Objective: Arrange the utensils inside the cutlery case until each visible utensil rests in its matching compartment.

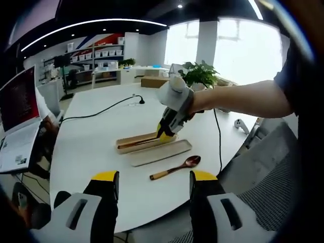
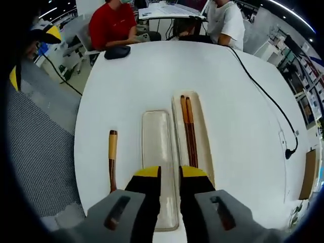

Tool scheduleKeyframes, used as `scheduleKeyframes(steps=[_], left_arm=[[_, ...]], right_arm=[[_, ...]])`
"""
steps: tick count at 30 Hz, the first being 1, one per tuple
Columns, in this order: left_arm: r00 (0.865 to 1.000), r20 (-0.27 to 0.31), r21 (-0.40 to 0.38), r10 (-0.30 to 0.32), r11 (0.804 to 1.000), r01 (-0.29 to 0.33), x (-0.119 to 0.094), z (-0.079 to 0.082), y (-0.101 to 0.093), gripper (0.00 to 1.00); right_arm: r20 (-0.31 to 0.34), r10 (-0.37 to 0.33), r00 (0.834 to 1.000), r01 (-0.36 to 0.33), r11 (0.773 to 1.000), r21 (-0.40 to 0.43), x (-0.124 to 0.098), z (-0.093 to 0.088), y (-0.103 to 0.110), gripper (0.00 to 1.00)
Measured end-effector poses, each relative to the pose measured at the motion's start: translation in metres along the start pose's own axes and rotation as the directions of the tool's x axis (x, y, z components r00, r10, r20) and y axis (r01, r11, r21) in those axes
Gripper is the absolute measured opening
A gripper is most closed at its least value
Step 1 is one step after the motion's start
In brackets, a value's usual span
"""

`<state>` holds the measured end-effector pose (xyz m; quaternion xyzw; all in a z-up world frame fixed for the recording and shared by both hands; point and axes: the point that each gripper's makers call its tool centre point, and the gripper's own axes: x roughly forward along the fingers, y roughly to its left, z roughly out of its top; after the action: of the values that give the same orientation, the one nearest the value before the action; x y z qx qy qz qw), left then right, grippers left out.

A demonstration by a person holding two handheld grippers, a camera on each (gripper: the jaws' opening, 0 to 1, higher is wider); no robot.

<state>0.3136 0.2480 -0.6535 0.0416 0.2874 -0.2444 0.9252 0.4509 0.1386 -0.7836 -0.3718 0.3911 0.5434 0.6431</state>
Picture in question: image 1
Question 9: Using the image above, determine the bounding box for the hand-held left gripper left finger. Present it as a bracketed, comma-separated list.
[30, 170, 120, 243]

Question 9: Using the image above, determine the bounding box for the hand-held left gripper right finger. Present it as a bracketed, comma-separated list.
[189, 170, 277, 243]

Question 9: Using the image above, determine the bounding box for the beige cutlery case lid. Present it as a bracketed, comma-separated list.
[130, 139, 192, 168]

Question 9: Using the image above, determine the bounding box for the wooden chopstick utensil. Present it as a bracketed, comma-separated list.
[119, 137, 161, 147]
[118, 139, 163, 150]

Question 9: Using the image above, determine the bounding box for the wooden spoon utensil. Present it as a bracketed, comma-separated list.
[149, 155, 202, 181]

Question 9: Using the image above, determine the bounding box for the beige cutlery case base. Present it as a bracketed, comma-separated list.
[115, 131, 179, 155]

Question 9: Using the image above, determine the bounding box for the brown cardboard box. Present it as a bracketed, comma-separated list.
[140, 75, 171, 89]

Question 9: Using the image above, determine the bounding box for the potted green plant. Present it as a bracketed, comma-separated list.
[178, 60, 220, 90]

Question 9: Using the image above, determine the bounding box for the narrow bright window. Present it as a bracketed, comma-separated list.
[164, 20, 200, 69]

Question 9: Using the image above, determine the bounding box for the small green plant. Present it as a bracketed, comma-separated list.
[118, 58, 136, 69]

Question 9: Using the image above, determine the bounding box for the grey mesh office chair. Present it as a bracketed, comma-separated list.
[167, 120, 300, 243]

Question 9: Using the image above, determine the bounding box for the white game controller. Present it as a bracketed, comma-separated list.
[233, 118, 251, 135]

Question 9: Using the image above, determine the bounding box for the white low cabinet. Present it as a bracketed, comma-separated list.
[92, 66, 138, 89]

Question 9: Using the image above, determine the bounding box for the shelf with white bins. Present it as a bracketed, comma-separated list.
[66, 36, 126, 64]

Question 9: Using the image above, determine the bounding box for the wide bright window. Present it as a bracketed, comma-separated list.
[213, 16, 284, 87]

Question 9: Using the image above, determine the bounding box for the long curved ceiling light strip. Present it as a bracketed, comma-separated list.
[20, 18, 168, 53]

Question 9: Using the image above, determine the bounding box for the person's dark shirt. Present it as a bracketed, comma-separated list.
[274, 35, 324, 183]

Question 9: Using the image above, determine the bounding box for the laptop with red screen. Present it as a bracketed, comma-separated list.
[0, 64, 44, 175]

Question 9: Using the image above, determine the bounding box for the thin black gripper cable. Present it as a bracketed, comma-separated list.
[213, 108, 224, 176]

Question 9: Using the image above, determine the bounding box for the black table cable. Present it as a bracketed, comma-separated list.
[60, 94, 146, 123]

